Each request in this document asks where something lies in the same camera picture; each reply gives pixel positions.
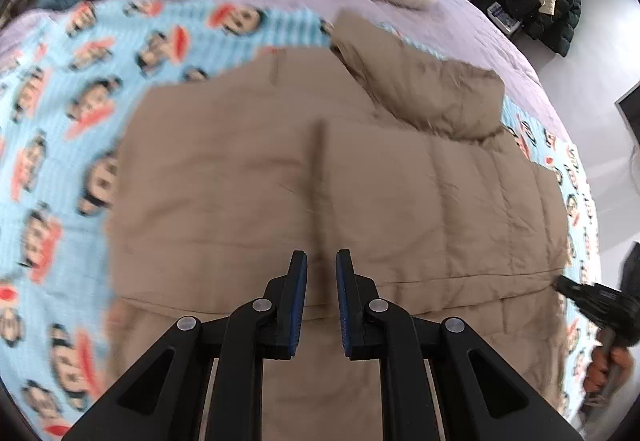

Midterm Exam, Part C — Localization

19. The monkey print blue blanket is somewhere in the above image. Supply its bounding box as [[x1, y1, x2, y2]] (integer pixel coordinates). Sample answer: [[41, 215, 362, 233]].
[[1, 0, 597, 440]]

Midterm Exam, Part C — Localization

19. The right hand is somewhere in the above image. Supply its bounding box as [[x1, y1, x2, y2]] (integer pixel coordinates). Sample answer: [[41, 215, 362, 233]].
[[582, 346, 634, 393]]

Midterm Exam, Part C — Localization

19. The beige puffer down coat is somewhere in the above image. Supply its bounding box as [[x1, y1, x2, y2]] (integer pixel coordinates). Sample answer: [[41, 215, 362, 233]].
[[105, 11, 568, 440]]

